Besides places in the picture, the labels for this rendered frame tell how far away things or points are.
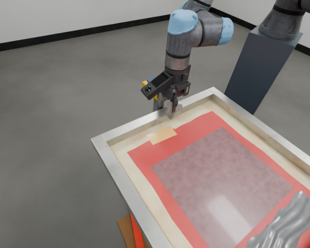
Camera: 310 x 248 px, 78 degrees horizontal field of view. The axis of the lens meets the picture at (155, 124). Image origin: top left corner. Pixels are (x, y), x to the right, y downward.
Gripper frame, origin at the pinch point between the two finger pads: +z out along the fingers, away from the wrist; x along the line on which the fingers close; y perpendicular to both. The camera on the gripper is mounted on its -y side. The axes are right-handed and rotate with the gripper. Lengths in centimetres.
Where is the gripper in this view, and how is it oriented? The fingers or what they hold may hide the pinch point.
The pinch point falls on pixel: (164, 112)
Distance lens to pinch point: 75.9
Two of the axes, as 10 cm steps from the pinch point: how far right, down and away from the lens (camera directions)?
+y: 8.2, -3.8, 4.2
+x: -5.6, -6.3, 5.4
